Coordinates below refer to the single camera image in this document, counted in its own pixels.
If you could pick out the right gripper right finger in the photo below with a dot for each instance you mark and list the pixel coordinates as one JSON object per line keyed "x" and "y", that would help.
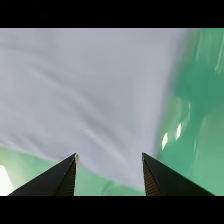
{"x": 163, "y": 180}

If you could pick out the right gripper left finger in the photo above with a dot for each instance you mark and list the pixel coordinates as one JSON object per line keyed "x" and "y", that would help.
{"x": 56, "y": 178}

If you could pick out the white garment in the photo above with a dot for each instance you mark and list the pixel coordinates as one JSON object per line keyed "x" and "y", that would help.
{"x": 86, "y": 93}

